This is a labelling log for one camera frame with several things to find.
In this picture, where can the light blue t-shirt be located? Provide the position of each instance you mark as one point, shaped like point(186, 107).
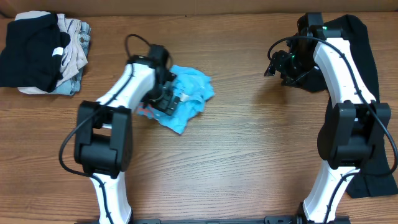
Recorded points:
point(194, 89)

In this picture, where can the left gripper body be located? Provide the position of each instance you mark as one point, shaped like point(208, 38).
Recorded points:
point(169, 101)

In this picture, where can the folded black garment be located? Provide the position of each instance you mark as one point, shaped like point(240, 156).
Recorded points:
point(33, 53)

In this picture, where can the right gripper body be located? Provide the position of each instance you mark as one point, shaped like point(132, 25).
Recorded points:
point(280, 65)

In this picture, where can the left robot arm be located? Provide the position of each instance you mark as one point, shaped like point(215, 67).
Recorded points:
point(103, 136)

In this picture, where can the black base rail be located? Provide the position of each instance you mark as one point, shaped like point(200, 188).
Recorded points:
point(211, 221)

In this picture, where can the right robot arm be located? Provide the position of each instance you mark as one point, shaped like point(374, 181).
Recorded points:
point(319, 56)

